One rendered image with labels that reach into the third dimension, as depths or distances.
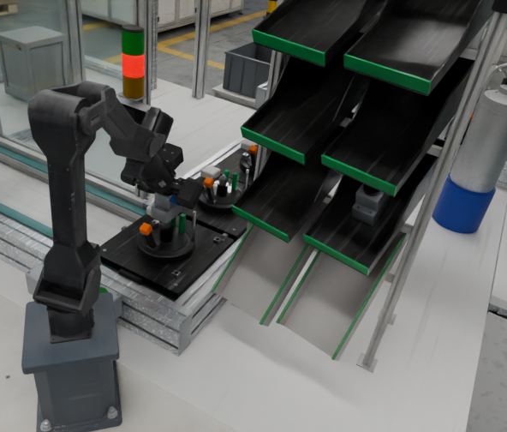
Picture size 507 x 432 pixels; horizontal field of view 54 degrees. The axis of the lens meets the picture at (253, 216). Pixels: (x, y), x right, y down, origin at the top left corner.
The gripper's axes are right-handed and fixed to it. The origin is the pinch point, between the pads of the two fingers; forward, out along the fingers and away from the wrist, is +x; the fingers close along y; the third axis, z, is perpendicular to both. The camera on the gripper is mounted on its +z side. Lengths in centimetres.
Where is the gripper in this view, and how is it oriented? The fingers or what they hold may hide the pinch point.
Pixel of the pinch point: (169, 191)
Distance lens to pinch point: 112.6
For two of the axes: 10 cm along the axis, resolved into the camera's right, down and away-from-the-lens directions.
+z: 4.3, -8.6, 2.6
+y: -8.8, -3.5, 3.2
